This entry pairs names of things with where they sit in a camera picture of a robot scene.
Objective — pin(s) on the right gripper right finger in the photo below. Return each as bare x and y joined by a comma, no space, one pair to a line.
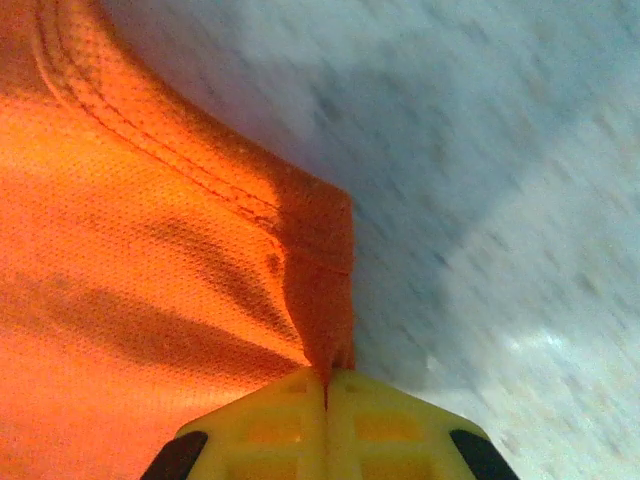
400,435

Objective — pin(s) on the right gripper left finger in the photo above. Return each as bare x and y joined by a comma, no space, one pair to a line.
250,435

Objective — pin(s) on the orange t-shirt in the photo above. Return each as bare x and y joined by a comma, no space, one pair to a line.
125,275

